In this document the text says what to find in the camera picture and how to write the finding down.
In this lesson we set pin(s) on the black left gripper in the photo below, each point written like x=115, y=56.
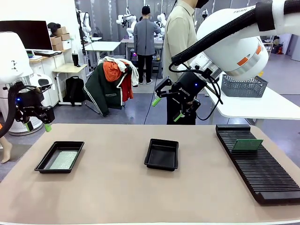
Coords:
x=29, y=100

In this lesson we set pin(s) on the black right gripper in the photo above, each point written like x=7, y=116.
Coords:
x=188, y=87

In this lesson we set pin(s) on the black ESD tray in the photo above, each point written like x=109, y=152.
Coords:
x=161, y=155
x=61, y=147

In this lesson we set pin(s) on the large green circuit board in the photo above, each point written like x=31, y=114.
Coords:
x=63, y=160

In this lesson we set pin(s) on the small green circuit board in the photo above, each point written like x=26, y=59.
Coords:
x=247, y=144

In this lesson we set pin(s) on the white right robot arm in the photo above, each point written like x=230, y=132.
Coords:
x=239, y=47

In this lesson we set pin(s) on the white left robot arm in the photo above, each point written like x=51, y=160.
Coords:
x=14, y=58

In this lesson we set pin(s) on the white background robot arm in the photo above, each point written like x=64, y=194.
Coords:
x=162, y=21
x=84, y=22
x=126, y=22

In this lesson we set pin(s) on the white air purifier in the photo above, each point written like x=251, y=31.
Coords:
x=37, y=127

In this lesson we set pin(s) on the bare lower leg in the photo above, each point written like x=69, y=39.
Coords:
x=5, y=151

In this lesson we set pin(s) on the white garment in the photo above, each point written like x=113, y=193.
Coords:
x=134, y=75

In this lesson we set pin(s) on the black backpack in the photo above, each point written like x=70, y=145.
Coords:
x=74, y=90

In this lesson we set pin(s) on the red garment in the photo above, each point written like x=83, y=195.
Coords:
x=127, y=90

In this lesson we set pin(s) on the white cabinet wooden top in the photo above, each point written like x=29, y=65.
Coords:
x=47, y=68

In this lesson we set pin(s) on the small wooden side table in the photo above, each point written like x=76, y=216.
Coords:
x=70, y=68

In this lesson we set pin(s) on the person in beige shirt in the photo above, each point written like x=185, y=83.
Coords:
x=180, y=35

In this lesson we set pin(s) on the green and blue dish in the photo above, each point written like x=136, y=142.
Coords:
x=30, y=55

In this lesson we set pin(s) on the black keyboard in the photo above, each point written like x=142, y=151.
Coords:
x=48, y=53

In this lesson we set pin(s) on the person in grey jacket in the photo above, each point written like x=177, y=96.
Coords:
x=145, y=37

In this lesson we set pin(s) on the orange garment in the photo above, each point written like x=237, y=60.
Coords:
x=112, y=71

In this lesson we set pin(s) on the dark green jacket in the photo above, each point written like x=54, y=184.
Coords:
x=100, y=91

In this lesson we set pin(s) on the grey mesh basket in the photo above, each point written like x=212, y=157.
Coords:
x=246, y=90

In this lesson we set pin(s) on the black tumbler with straw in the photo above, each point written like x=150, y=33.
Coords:
x=75, y=59

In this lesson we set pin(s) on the white storage box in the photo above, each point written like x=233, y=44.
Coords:
x=66, y=45

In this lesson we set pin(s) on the cardboard box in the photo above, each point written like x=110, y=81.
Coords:
x=55, y=40
x=65, y=37
x=61, y=31

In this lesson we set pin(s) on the white rounded table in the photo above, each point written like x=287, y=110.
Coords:
x=257, y=107

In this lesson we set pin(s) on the black computer monitor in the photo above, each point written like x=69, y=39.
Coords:
x=30, y=35

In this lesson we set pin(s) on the white background work table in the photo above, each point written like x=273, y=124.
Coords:
x=103, y=45

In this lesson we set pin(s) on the black cap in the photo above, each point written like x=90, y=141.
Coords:
x=53, y=25

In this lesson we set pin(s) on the black face mask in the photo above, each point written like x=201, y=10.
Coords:
x=202, y=2

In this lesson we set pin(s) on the black slotted board rack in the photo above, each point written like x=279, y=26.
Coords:
x=260, y=168

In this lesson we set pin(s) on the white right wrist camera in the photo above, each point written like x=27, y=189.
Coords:
x=201, y=63

